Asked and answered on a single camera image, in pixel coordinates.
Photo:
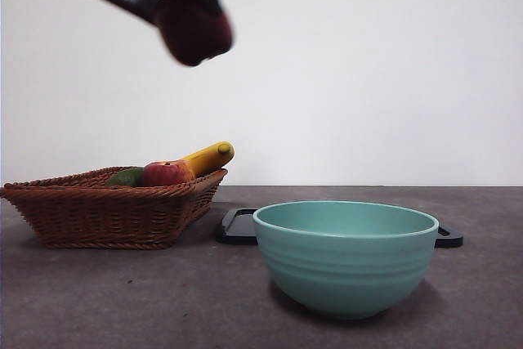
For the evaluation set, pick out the red apple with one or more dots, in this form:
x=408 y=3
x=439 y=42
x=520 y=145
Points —
x=163 y=175

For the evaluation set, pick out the brown wicker basket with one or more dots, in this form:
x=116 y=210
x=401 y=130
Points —
x=106 y=218

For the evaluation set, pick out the dark red plum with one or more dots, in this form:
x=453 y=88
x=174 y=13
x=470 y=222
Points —
x=192 y=38

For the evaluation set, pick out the green avocado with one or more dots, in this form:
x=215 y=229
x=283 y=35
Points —
x=126 y=178

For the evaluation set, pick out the teal ribbed bowl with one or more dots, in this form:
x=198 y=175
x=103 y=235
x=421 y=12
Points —
x=343 y=271

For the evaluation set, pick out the yellow banana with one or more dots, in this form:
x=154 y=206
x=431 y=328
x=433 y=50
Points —
x=208 y=159

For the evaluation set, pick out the black rectangular tray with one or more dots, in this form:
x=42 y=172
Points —
x=237 y=230

